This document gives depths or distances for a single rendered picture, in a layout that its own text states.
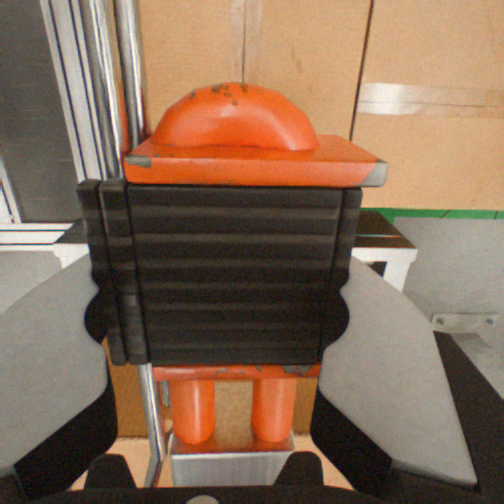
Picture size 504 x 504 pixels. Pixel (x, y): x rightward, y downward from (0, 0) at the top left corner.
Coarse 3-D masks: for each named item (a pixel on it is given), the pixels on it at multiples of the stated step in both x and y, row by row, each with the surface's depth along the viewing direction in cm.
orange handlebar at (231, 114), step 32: (192, 96) 10; (224, 96) 10; (256, 96) 10; (160, 128) 11; (192, 128) 10; (224, 128) 10; (256, 128) 10; (288, 128) 10; (192, 384) 15; (256, 384) 16; (288, 384) 16; (192, 416) 16; (256, 416) 17; (288, 416) 17
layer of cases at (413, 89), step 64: (192, 0) 53; (256, 0) 53; (320, 0) 54; (384, 0) 54; (448, 0) 54; (192, 64) 57; (256, 64) 57; (320, 64) 58; (384, 64) 58; (448, 64) 59; (320, 128) 63; (384, 128) 63; (448, 128) 63; (384, 192) 69; (448, 192) 69
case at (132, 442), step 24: (120, 384) 44; (312, 384) 46; (120, 408) 41; (168, 408) 42; (312, 408) 42; (120, 432) 39; (144, 432) 39; (144, 456) 39; (168, 456) 39; (168, 480) 42; (336, 480) 43
